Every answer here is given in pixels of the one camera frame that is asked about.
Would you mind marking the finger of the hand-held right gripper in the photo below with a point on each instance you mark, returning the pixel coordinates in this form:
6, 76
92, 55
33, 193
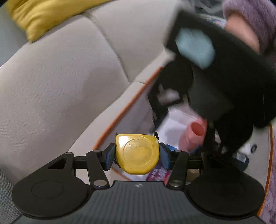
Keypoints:
159, 101
212, 140

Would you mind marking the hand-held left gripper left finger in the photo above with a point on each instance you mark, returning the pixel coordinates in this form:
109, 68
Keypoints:
110, 157

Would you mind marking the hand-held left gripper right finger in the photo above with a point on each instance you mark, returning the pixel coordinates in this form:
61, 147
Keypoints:
165, 158

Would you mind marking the blue and red tin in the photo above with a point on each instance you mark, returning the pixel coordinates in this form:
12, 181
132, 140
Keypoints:
158, 173

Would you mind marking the pink cylinder bottle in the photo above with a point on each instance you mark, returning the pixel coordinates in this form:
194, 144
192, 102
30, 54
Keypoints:
192, 137

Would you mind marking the yellow tape measure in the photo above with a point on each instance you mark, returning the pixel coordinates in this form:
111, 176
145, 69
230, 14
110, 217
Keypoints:
135, 153

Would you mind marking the orange cardboard shoe box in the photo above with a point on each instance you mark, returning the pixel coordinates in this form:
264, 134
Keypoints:
138, 116

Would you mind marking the dark blue bottle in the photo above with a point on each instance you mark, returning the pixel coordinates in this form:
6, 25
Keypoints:
241, 159

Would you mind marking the white tube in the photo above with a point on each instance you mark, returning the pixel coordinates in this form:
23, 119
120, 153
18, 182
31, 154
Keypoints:
248, 148

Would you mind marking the person's right forearm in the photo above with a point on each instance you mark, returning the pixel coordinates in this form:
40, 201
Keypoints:
258, 15

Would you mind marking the person's right hand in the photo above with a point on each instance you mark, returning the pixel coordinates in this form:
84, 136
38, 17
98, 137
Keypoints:
241, 32

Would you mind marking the yellow cushion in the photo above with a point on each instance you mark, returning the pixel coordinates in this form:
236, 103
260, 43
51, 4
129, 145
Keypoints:
43, 15

